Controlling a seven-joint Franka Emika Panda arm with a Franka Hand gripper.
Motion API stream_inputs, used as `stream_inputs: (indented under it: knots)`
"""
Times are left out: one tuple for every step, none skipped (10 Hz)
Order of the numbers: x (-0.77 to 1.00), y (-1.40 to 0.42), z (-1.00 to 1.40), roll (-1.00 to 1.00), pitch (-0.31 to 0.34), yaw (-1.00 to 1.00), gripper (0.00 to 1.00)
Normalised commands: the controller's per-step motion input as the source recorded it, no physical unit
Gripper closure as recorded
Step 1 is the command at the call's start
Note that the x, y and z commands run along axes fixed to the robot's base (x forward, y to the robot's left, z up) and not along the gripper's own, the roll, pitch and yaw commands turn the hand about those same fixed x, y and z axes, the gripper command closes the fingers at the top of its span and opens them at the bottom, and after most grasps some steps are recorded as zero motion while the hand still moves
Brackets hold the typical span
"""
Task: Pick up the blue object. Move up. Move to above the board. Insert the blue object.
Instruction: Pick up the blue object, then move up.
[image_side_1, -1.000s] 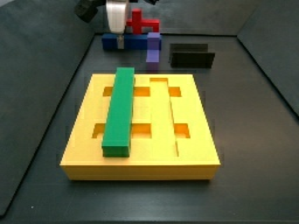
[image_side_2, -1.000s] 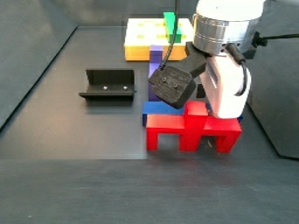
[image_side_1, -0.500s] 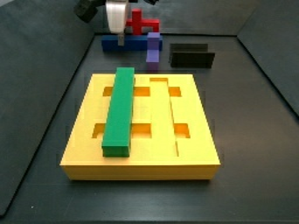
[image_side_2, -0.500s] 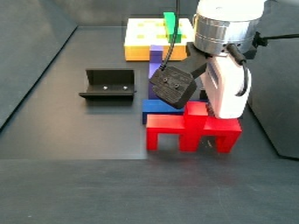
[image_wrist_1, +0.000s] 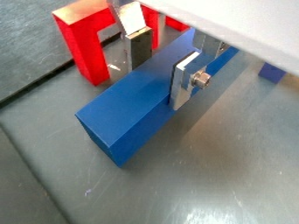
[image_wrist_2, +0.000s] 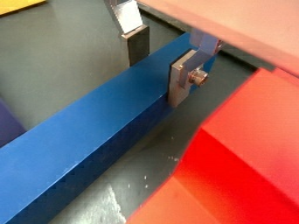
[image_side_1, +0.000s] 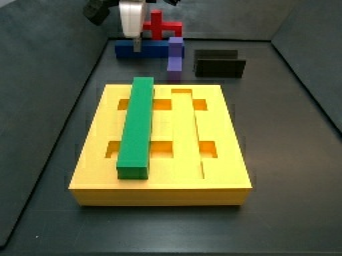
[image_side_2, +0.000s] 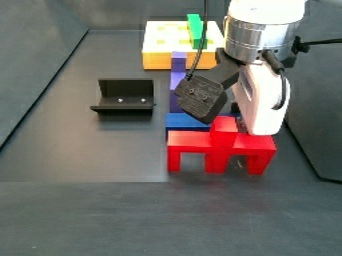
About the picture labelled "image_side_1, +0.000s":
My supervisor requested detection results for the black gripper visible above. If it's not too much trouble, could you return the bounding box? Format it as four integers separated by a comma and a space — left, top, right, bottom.
83, 0, 158, 52

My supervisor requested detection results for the green long block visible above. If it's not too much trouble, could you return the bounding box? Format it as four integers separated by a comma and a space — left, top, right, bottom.
117, 77, 154, 179

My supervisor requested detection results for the yellow slotted board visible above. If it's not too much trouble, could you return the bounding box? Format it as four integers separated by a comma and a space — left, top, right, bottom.
70, 84, 251, 206

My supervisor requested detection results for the blue long block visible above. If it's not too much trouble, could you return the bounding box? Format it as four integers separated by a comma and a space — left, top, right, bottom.
115, 40, 171, 58

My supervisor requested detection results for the red cross-shaped block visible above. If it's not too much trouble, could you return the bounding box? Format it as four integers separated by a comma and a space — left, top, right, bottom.
143, 10, 183, 40

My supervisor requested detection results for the purple long block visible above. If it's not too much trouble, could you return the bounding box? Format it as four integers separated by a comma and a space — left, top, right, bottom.
167, 37, 185, 82

